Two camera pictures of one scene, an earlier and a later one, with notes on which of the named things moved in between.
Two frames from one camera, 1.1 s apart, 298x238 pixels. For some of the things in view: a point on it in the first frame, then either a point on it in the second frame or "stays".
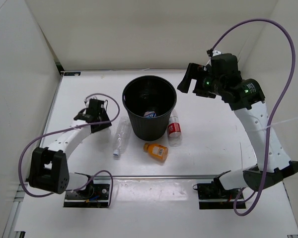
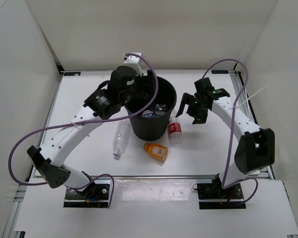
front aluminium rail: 167,176 stays
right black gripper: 193,72 to 199,118
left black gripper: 102,126 to 145,90
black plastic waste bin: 145,93 stays
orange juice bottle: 158,151 stays
